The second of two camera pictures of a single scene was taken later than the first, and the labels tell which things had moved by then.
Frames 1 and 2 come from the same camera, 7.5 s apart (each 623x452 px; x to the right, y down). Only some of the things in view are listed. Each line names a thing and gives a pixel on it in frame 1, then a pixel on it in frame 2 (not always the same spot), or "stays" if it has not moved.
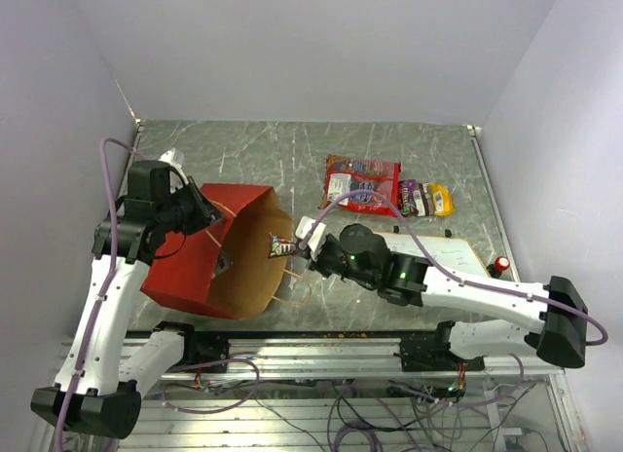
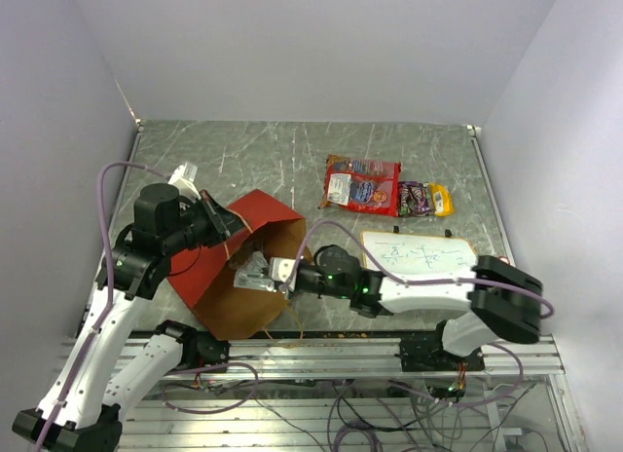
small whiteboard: x=456 y=253 stays
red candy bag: x=345 y=174 stays
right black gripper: x=317 y=265 → x=296 y=286
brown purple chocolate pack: x=280 y=246 → x=415 y=199
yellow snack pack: x=442 y=200 stays
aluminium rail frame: x=389 y=391 stays
